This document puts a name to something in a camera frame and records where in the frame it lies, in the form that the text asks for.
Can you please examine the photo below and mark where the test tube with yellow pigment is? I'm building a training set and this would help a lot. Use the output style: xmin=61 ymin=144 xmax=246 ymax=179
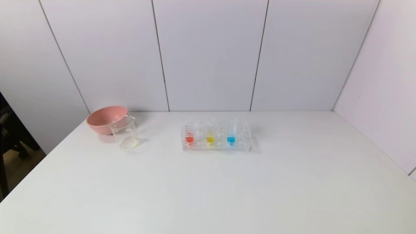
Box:
xmin=207 ymin=118 xmax=215 ymax=146

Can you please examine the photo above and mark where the test tube with red pigment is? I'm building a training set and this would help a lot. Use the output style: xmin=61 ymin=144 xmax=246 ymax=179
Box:
xmin=185 ymin=118 xmax=195 ymax=145

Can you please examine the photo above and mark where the test tube with blue pigment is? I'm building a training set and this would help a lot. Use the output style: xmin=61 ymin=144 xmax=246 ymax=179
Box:
xmin=227 ymin=117 xmax=239 ymax=146

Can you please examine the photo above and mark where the clear acrylic test tube rack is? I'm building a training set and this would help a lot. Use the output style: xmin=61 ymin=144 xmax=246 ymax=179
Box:
xmin=181 ymin=120 xmax=252 ymax=152

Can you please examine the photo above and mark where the clear glass beaker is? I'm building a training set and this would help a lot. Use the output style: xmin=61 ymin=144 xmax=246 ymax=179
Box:
xmin=110 ymin=115 xmax=141 ymax=150

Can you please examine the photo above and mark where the pink bowl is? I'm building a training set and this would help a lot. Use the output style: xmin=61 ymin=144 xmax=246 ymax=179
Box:
xmin=86 ymin=106 xmax=128 ymax=135

